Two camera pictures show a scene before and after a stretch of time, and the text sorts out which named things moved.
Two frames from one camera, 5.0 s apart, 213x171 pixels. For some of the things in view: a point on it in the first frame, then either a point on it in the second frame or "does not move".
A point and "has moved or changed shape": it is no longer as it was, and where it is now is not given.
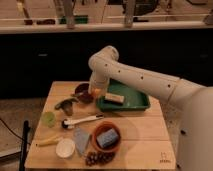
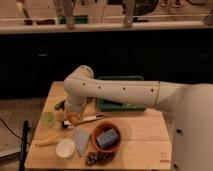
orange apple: [97, 91] has moved or changed shape
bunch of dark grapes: [93, 158] does not move
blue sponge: [107, 138] does not move
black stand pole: [24, 146] does not move
